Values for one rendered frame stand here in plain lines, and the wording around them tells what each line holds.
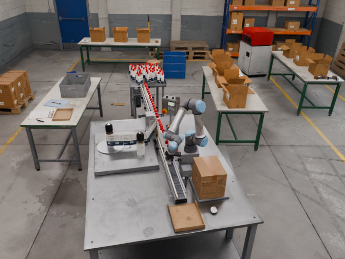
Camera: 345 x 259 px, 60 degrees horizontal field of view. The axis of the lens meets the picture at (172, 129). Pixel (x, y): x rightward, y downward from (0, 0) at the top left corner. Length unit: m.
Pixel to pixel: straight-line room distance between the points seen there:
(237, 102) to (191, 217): 2.49
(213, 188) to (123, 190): 0.86
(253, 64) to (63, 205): 6.15
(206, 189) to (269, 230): 1.36
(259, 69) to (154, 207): 6.45
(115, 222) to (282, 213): 2.29
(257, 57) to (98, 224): 6.75
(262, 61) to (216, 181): 6.17
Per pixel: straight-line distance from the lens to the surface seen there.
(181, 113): 2.97
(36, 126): 4.44
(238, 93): 4.69
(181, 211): 2.75
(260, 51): 8.48
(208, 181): 2.73
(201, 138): 3.11
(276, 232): 3.94
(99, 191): 3.01
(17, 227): 4.12
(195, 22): 10.69
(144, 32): 8.53
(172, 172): 3.10
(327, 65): 6.87
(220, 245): 3.35
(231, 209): 2.84
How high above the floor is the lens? 2.77
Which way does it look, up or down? 29 degrees down
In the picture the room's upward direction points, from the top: 1 degrees clockwise
